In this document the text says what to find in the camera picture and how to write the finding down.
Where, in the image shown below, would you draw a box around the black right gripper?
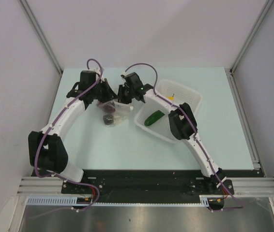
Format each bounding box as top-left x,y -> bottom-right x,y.
115,85 -> 135,105

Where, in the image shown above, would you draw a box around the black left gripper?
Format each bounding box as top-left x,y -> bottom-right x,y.
90,78 -> 118,103

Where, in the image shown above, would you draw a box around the clear zip top bag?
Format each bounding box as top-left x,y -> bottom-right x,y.
96,101 -> 134,127

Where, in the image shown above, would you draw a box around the dark round fake fruit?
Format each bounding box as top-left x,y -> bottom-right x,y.
103,114 -> 115,126

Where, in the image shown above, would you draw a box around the green fake vegetable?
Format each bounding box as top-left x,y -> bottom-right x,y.
144,110 -> 165,127

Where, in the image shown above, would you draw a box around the dark purple fake grapes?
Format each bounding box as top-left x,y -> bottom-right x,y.
99,101 -> 116,114

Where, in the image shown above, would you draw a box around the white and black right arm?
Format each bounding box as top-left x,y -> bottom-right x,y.
118,72 -> 227,194

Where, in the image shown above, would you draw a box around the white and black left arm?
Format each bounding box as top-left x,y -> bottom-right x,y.
28,70 -> 117,193

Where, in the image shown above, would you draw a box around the white perforated plastic basket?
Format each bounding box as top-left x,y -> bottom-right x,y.
134,79 -> 203,144

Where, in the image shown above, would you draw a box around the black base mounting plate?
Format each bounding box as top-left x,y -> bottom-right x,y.
30,169 -> 266,195

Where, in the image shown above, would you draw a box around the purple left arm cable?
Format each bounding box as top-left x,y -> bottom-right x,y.
34,58 -> 105,215

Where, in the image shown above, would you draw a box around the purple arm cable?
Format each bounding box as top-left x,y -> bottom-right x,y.
122,63 -> 244,209
34,58 -> 105,215

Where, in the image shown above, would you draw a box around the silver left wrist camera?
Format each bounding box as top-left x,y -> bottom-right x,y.
94,68 -> 104,73

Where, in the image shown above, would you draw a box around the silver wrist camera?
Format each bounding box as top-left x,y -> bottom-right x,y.
121,72 -> 127,78
94,68 -> 104,73

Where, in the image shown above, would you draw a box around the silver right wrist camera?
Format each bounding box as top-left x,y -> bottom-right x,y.
121,72 -> 127,78

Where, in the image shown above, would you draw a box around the aluminium left corner post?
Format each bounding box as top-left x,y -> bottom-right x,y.
17,0 -> 63,76

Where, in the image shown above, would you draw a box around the aluminium corner post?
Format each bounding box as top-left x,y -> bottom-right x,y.
229,0 -> 274,75
17,0 -> 63,76

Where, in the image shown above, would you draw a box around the white slotted cable duct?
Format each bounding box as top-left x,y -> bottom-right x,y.
27,196 -> 209,207

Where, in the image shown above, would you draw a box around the aluminium front frame rail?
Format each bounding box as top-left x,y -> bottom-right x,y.
17,177 -> 274,197

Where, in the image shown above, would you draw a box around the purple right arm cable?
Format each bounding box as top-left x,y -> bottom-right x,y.
122,63 -> 244,209

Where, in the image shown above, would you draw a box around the aluminium right corner post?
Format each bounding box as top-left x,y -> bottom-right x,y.
229,0 -> 274,75

